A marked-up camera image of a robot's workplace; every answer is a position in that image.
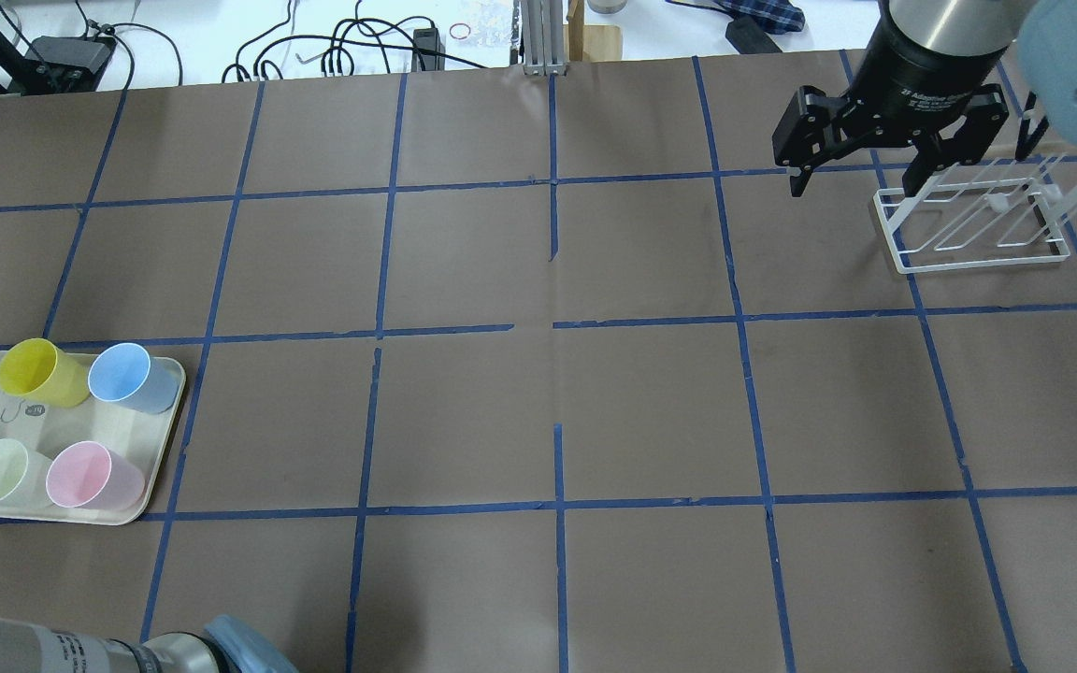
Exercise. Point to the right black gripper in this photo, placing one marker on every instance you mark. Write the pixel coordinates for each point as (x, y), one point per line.
(922, 75)

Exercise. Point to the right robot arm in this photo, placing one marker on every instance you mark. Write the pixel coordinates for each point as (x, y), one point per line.
(1042, 35)

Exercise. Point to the blue plastic cup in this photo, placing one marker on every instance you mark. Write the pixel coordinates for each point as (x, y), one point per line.
(127, 375)

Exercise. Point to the pink plastic cup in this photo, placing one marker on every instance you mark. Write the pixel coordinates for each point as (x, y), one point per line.
(91, 475)

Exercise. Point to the yellow plastic cup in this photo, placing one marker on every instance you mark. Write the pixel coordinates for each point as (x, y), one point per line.
(35, 369)

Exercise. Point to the light green plastic cup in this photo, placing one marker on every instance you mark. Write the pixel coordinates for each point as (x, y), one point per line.
(23, 475)

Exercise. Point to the blue plaid folded umbrella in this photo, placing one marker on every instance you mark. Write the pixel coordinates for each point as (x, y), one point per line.
(775, 17)

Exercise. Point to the wooden mug tree stand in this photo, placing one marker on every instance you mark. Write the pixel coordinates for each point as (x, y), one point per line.
(590, 43)

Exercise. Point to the beige plastic tray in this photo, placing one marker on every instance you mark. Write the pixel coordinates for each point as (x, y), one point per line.
(139, 437)

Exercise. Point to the white wire cup rack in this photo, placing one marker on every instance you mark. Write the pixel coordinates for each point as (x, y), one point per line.
(1003, 211)

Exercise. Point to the aluminium frame post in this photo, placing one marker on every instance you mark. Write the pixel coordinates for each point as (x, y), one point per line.
(542, 43)

